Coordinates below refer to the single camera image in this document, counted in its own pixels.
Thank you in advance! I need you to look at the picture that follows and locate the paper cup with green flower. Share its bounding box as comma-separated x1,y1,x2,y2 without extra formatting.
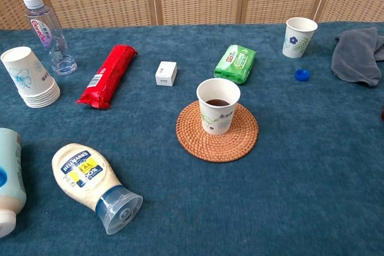
196,77,241,136

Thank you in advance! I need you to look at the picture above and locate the blue bottle cap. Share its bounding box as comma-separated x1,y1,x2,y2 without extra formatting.
294,69,311,83

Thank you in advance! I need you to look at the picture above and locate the paper cup with blue flower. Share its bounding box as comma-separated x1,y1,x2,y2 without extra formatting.
282,17,319,59

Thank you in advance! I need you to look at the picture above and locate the mayonnaise squeeze bottle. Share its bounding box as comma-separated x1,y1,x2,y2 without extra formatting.
51,143,143,235

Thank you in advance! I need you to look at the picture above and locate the clear water bottle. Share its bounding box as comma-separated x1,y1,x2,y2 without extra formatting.
23,0,78,77

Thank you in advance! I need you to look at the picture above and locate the grey cloth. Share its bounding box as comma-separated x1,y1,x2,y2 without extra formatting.
331,26,384,88

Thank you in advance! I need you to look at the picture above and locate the light blue white bottle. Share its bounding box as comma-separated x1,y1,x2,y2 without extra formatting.
0,127,27,238

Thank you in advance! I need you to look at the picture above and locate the round woven rattan coaster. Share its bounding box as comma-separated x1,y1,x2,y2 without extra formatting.
176,100,260,163

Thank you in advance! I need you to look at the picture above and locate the small white box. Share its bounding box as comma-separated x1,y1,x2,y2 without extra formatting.
155,61,178,87

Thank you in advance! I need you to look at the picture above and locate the green tissue pack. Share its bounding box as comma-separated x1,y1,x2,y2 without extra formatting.
213,44,257,85

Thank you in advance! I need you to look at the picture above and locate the red snack package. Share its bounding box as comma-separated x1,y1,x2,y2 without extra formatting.
76,44,139,110

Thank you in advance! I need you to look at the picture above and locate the blue tablecloth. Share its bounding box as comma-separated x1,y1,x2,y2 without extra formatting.
0,21,384,256

